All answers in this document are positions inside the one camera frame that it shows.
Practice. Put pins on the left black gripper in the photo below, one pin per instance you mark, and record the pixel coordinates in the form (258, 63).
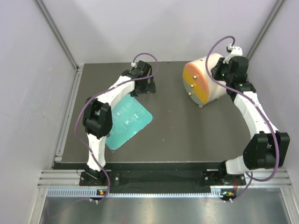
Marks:
(149, 88)

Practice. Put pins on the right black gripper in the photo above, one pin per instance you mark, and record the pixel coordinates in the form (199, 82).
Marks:
(220, 65)

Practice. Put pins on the white cylindrical drawer organizer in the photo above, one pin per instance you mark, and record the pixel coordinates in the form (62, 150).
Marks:
(215, 90)

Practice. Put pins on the grey bottom drawer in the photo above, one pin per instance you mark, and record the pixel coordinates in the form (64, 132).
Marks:
(195, 98)

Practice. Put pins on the yellow drawer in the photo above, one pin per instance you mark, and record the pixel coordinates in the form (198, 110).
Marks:
(197, 85)

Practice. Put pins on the orange drawer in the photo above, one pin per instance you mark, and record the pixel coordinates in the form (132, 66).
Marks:
(192, 75)

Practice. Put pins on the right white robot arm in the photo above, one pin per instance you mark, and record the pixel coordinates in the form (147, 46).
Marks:
(268, 146)

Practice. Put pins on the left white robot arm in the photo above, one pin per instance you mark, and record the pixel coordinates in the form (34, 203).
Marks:
(97, 117)

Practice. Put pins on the teal packaged sheet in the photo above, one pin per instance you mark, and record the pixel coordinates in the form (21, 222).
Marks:
(129, 117)

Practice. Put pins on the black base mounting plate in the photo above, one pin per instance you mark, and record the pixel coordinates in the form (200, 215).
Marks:
(142, 178)

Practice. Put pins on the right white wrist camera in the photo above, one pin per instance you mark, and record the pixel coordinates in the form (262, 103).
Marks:
(233, 51)

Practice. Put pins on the grey slotted cable duct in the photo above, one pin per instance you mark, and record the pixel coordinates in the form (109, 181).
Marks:
(99, 193)

